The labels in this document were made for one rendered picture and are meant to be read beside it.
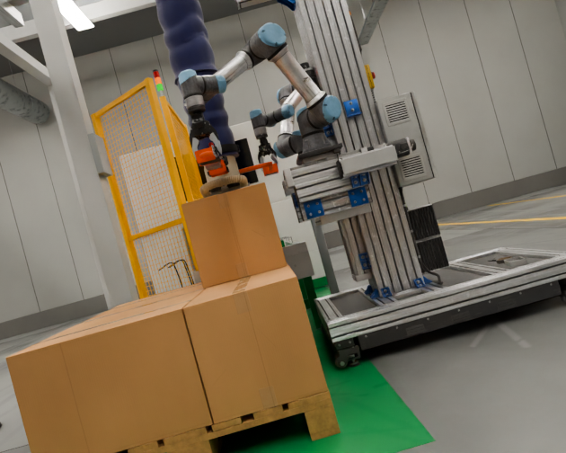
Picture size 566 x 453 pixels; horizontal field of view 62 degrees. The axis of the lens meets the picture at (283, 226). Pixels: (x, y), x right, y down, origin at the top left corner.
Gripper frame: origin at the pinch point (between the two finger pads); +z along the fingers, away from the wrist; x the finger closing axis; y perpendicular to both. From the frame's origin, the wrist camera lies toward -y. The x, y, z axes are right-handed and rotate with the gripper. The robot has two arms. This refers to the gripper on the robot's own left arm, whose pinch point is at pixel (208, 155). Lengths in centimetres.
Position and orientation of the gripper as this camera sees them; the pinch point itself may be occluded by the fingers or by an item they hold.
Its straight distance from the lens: 194.9
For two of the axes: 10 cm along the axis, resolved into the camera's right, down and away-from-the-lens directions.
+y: -0.2, 0.2, 10.0
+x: -9.6, 2.7, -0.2
